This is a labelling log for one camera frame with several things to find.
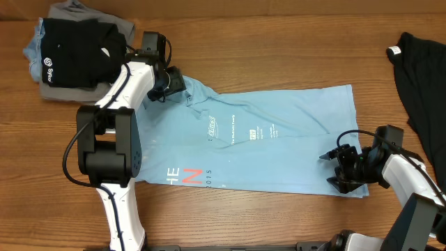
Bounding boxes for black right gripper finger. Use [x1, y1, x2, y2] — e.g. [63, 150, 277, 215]
[319, 149, 343, 160]
[327, 176, 355, 194]

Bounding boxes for light blue printed t-shirt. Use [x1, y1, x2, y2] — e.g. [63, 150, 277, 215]
[137, 77, 359, 195]

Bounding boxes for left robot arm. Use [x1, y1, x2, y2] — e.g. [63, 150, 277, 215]
[76, 61, 185, 250]

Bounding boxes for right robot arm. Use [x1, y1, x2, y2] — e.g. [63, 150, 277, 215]
[321, 142, 445, 250]

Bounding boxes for black unfolded shirt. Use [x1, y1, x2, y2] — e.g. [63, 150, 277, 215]
[386, 32, 445, 191]

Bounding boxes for folded grey garment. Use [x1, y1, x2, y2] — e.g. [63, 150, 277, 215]
[39, 0, 136, 103]

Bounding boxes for folded blue denim garment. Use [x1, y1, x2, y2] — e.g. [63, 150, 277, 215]
[23, 17, 45, 82]

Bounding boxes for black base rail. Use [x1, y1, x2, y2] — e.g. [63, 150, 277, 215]
[146, 241, 328, 251]

